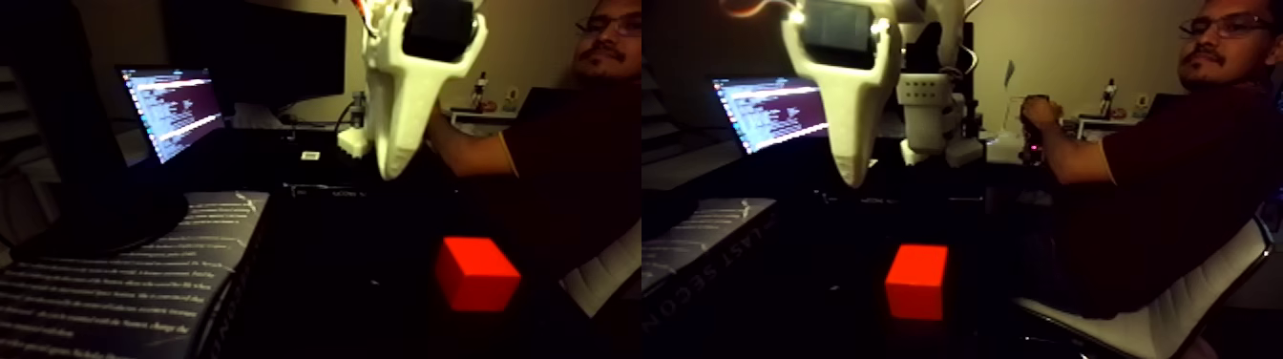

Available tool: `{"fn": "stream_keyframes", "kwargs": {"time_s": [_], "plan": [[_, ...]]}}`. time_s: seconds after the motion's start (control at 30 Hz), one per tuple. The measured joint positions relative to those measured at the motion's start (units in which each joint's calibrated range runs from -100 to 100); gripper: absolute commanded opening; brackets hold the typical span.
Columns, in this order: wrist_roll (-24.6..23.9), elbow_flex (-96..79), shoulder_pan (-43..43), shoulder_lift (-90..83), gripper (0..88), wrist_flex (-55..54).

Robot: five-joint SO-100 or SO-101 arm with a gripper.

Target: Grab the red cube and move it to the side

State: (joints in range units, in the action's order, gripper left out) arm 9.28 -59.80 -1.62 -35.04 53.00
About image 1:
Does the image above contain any red cube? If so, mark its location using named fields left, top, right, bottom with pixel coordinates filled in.
left=433, top=235, right=522, bottom=314

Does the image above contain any dark leader arm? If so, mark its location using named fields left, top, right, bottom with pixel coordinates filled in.
left=1017, top=95, right=1054, bottom=168

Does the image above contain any person's left hand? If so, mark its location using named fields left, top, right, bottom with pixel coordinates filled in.
left=1020, top=95, right=1062, bottom=133

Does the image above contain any black computer monitor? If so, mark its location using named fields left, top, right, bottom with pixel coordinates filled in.
left=165, top=0, right=347, bottom=110

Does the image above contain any open laptop lit screen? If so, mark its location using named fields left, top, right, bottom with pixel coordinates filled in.
left=117, top=65, right=227, bottom=164

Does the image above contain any large black stand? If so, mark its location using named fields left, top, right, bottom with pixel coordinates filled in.
left=0, top=0, right=190, bottom=264

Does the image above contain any black book white lettering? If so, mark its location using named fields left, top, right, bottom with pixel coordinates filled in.
left=0, top=190, right=272, bottom=359

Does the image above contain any person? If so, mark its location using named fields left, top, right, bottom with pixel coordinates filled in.
left=1020, top=0, right=1283, bottom=322

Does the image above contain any white office chair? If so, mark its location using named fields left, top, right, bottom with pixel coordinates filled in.
left=1012, top=221, right=1276, bottom=359

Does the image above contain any orange white servo cable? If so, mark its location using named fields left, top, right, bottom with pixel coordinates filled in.
left=348, top=0, right=390, bottom=39

